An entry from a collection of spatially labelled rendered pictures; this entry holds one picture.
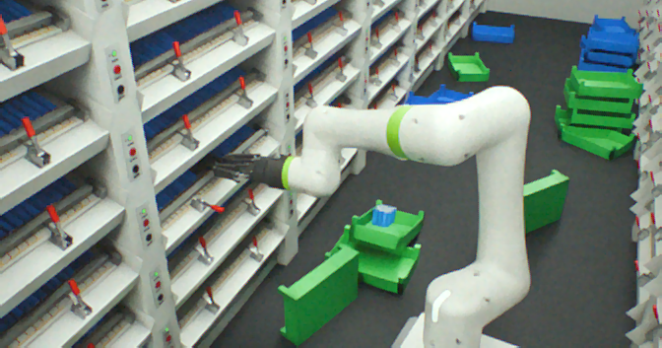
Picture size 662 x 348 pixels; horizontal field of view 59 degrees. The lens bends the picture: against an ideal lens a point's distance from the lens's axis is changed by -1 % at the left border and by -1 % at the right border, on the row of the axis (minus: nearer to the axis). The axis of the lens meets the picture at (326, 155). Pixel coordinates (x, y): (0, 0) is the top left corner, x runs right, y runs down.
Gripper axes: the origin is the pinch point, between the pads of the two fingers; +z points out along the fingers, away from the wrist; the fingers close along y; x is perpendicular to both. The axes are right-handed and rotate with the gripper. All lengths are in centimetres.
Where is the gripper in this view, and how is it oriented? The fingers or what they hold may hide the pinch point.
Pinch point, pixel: (209, 163)
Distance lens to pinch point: 171.5
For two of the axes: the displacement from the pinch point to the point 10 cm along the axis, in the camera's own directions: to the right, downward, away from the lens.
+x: 1.2, 8.8, 4.6
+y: -4.2, 4.6, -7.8
